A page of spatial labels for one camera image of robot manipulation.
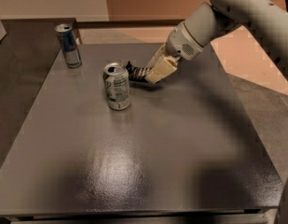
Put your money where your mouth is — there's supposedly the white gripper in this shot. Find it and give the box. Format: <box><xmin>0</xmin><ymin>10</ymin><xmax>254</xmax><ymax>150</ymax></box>
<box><xmin>144</xmin><ymin>21</ymin><xmax>203</xmax><ymax>84</ymax></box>

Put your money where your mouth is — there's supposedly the black rxbar chocolate bar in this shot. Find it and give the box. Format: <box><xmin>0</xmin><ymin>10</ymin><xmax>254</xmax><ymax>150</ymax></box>
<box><xmin>126</xmin><ymin>62</ymin><xmax>150</xmax><ymax>83</ymax></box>

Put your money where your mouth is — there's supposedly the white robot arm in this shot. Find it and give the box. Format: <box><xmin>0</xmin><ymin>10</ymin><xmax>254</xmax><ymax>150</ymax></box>
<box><xmin>144</xmin><ymin>0</ymin><xmax>288</xmax><ymax>84</ymax></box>

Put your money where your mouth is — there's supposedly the white green 7up can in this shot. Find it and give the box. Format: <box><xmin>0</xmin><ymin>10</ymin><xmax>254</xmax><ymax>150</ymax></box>
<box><xmin>103</xmin><ymin>63</ymin><xmax>130</xmax><ymax>111</ymax></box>

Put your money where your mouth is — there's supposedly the blue silver Red Bull can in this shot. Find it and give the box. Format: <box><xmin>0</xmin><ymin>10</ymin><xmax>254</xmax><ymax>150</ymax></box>
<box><xmin>55</xmin><ymin>23</ymin><xmax>82</xmax><ymax>68</ymax></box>

